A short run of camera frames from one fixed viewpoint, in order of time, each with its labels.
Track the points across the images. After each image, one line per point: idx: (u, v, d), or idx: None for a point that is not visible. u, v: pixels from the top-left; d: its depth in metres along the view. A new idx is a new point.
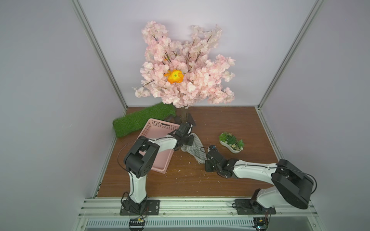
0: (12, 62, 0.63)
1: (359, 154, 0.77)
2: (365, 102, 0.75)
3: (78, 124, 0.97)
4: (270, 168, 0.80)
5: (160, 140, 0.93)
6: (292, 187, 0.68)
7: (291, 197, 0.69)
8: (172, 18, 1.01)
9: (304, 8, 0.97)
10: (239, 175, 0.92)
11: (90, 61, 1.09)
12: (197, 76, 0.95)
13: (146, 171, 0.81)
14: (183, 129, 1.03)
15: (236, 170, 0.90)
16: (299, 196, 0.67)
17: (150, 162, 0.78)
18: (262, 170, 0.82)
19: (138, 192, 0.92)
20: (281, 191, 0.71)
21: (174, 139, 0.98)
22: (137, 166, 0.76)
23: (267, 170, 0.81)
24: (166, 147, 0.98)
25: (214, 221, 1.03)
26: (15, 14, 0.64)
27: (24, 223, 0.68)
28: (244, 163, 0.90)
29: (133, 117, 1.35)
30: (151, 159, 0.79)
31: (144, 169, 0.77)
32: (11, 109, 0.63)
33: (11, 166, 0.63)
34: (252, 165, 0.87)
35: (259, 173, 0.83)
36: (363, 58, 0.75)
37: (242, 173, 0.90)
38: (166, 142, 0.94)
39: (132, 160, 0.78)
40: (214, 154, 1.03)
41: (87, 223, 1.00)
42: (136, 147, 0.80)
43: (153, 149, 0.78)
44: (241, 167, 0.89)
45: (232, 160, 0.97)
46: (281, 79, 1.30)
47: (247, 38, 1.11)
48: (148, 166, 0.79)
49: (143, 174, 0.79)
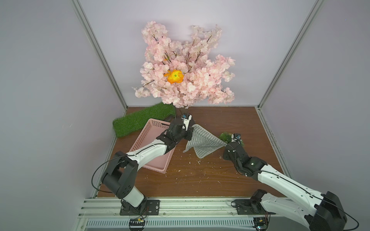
0: (12, 62, 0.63)
1: (359, 154, 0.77)
2: (365, 102, 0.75)
3: (78, 124, 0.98)
4: (313, 196, 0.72)
5: (142, 154, 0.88)
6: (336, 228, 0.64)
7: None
8: (172, 18, 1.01)
9: (304, 8, 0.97)
10: (263, 181, 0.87)
11: (90, 61, 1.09)
12: (197, 76, 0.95)
13: (126, 190, 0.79)
14: (173, 129, 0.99)
15: (263, 177, 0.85)
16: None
17: (127, 183, 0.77)
18: (302, 193, 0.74)
19: (132, 199, 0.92)
20: (317, 224, 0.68)
21: (161, 147, 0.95)
22: (115, 188, 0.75)
23: (309, 196, 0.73)
24: (152, 156, 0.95)
25: (214, 221, 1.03)
26: (16, 15, 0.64)
27: (24, 224, 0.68)
28: (276, 174, 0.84)
29: (133, 117, 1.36)
30: (130, 179, 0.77)
31: (122, 190, 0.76)
32: (11, 109, 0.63)
33: (11, 165, 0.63)
34: (285, 181, 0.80)
35: (297, 198, 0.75)
36: (363, 58, 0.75)
37: (269, 181, 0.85)
38: (148, 155, 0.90)
39: (110, 180, 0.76)
40: (236, 147, 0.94)
41: (87, 223, 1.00)
42: (112, 168, 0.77)
43: (130, 170, 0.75)
44: (271, 176, 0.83)
45: (259, 161, 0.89)
46: (281, 79, 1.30)
47: (246, 38, 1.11)
48: (126, 186, 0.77)
49: (123, 194, 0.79)
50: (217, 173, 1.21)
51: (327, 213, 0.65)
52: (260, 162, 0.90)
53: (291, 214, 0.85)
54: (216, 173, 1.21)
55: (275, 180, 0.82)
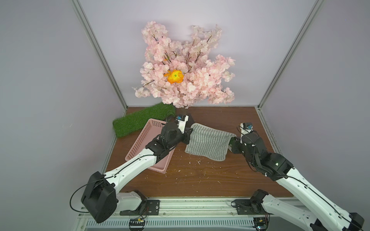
0: (13, 61, 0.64)
1: (358, 154, 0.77)
2: (364, 102, 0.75)
3: (78, 124, 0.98)
4: (342, 216, 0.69)
5: (123, 173, 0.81)
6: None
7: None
8: (172, 18, 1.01)
9: (304, 7, 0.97)
10: (284, 184, 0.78)
11: (91, 61, 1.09)
12: (197, 76, 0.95)
13: (107, 212, 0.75)
14: (165, 135, 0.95)
15: (289, 182, 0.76)
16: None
17: (105, 208, 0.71)
18: (331, 212, 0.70)
19: (127, 208, 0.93)
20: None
21: (149, 159, 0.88)
22: (93, 213, 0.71)
23: (337, 216, 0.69)
24: (139, 170, 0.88)
25: (214, 221, 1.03)
26: (16, 15, 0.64)
27: (24, 224, 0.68)
28: (305, 184, 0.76)
29: (133, 117, 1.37)
30: (107, 204, 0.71)
31: (101, 215, 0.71)
32: (11, 109, 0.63)
33: (11, 165, 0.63)
34: (315, 194, 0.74)
35: (324, 215, 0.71)
36: (363, 58, 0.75)
37: (292, 187, 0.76)
38: (132, 172, 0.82)
39: (87, 204, 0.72)
40: (257, 142, 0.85)
41: (87, 224, 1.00)
42: (89, 191, 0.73)
43: (104, 197, 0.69)
44: (299, 185, 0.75)
45: (284, 162, 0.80)
46: (281, 79, 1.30)
47: (246, 38, 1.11)
48: (105, 211, 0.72)
49: (104, 216, 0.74)
50: (217, 173, 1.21)
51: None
52: (285, 163, 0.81)
53: (293, 219, 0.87)
54: (216, 173, 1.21)
55: (303, 190, 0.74)
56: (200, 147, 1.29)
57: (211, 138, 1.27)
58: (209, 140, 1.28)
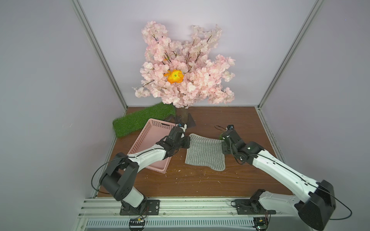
0: (12, 61, 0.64)
1: (358, 154, 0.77)
2: (365, 102, 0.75)
3: (78, 125, 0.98)
4: (308, 183, 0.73)
5: (142, 156, 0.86)
6: (323, 214, 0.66)
7: (312, 218, 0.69)
8: (172, 18, 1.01)
9: (304, 7, 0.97)
10: (258, 166, 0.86)
11: (90, 60, 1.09)
12: (197, 76, 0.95)
13: (125, 193, 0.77)
14: (173, 135, 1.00)
15: (258, 161, 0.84)
16: (323, 224, 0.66)
17: (126, 185, 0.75)
18: (297, 181, 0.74)
19: (131, 201, 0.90)
20: (306, 208, 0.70)
21: (161, 151, 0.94)
22: (112, 190, 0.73)
23: (303, 184, 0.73)
24: (152, 160, 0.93)
25: (214, 221, 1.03)
26: (15, 14, 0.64)
27: (24, 223, 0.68)
28: (273, 160, 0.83)
29: (133, 117, 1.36)
30: (129, 181, 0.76)
31: (121, 193, 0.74)
32: (11, 109, 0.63)
33: (11, 165, 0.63)
34: (283, 168, 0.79)
35: (293, 185, 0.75)
36: (363, 57, 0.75)
37: (264, 166, 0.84)
38: (149, 157, 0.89)
39: (108, 182, 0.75)
40: (231, 133, 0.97)
41: (87, 223, 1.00)
42: (112, 169, 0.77)
43: (130, 171, 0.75)
44: (268, 162, 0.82)
45: (257, 147, 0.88)
46: (281, 79, 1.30)
47: (246, 38, 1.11)
48: (125, 189, 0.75)
49: (121, 197, 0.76)
50: (217, 173, 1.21)
51: (321, 200, 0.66)
52: (257, 147, 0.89)
53: (285, 206, 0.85)
54: (216, 173, 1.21)
55: (272, 166, 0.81)
56: (198, 157, 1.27)
57: (208, 146, 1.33)
58: (205, 148, 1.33)
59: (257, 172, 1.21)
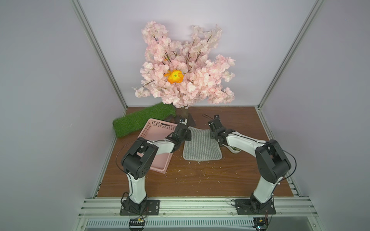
0: (12, 62, 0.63)
1: (358, 154, 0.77)
2: (365, 102, 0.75)
3: (78, 124, 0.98)
4: (258, 142, 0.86)
5: (158, 143, 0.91)
6: (269, 161, 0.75)
7: (265, 170, 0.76)
8: (172, 18, 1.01)
9: (303, 8, 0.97)
10: (231, 144, 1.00)
11: (90, 60, 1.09)
12: (197, 76, 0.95)
13: (144, 173, 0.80)
14: (178, 132, 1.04)
15: (229, 137, 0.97)
16: (271, 170, 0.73)
17: (148, 163, 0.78)
18: (251, 142, 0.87)
19: (138, 192, 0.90)
20: (259, 162, 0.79)
21: (172, 143, 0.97)
22: (135, 168, 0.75)
23: (255, 143, 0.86)
24: (163, 150, 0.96)
25: (214, 221, 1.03)
26: (15, 14, 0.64)
27: (24, 224, 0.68)
28: (238, 134, 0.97)
29: (133, 117, 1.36)
30: (150, 160, 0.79)
31: (142, 171, 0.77)
32: (10, 109, 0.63)
33: (10, 166, 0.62)
34: (243, 137, 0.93)
35: (248, 147, 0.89)
36: (363, 57, 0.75)
37: (233, 141, 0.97)
38: (163, 145, 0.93)
39: (130, 161, 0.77)
40: (215, 121, 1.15)
41: (87, 224, 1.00)
42: (134, 149, 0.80)
43: (152, 150, 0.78)
44: (234, 136, 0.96)
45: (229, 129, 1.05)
46: (281, 79, 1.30)
47: (246, 38, 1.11)
48: (146, 167, 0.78)
49: (141, 175, 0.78)
50: (217, 173, 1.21)
51: (263, 149, 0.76)
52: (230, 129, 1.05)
53: (262, 181, 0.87)
54: (216, 173, 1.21)
55: (236, 138, 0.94)
56: (195, 153, 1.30)
57: (205, 143, 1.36)
58: (203, 144, 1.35)
59: (257, 172, 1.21)
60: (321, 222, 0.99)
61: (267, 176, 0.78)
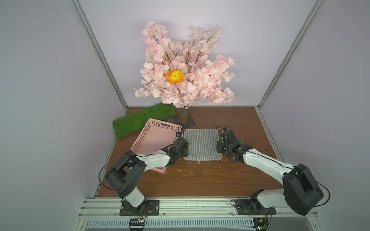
0: (12, 61, 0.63)
1: (359, 154, 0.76)
2: (365, 102, 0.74)
3: (78, 125, 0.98)
4: (284, 166, 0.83)
5: (149, 158, 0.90)
6: (300, 191, 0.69)
7: (294, 200, 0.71)
8: (172, 18, 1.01)
9: (304, 8, 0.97)
10: (248, 161, 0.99)
11: (90, 60, 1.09)
12: (197, 76, 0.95)
13: (129, 191, 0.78)
14: (178, 145, 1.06)
15: (246, 156, 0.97)
16: (303, 202, 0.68)
17: (132, 182, 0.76)
18: (276, 165, 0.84)
19: (133, 200, 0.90)
20: (286, 191, 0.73)
21: (166, 157, 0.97)
22: (117, 186, 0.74)
23: (281, 167, 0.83)
24: (156, 164, 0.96)
25: (214, 221, 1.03)
26: (15, 15, 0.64)
27: (24, 223, 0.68)
28: (257, 153, 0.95)
29: (133, 117, 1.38)
30: (135, 179, 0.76)
31: (125, 190, 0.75)
32: (10, 109, 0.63)
33: (10, 165, 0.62)
34: (266, 159, 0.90)
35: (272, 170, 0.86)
36: (363, 57, 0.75)
37: (251, 160, 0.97)
38: (155, 160, 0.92)
39: (113, 177, 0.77)
40: (229, 134, 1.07)
41: (87, 224, 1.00)
42: (121, 164, 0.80)
43: (138, 169, 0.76)
44: (253, 155, 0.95)
45: (246, 146, 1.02)
46: (281, 79, 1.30)
47: (246, 38, 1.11)
48: (129, 186, 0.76)
49: (125, 194, 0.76)
50: (217, 173, 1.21)
51: (292, 178, 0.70)
52: (246, 146, 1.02)
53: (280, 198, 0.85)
54: (216, 173, 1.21)
55: (257, 159, 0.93)
56: (195, 153, 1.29)
57: (204, 143, 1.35)
58: (202, 145, 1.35)
59: (257, 172, 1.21)
60: (321, 222, 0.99)
61: (295, 205, 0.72)
